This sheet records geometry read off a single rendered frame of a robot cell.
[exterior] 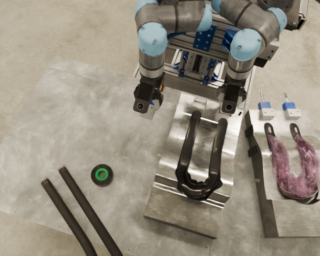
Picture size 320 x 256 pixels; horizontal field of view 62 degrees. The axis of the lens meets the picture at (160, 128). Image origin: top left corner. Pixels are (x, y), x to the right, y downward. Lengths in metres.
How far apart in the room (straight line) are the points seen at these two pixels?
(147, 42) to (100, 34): 1.88
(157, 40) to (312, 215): 0.76
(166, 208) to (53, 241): 1.07
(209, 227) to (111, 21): 2.12
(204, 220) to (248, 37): 0.60
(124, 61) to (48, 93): 1.19
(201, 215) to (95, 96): 0.66
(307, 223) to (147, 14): 0.83
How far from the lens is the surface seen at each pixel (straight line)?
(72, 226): 0.98
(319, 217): 1.08
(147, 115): 1.00
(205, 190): 0.98
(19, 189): 1.13
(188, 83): 1.99
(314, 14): 3.26
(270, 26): 0.84
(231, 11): 0.87
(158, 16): 0.80
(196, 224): 0.97
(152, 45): 0.70
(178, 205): 0.97
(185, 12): 0.81
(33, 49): 2.58
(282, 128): 1.20
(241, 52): 0.76
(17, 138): 1.21
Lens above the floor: 1.81
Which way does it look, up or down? 64 degrees down
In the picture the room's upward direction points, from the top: 8 degrees clockwise
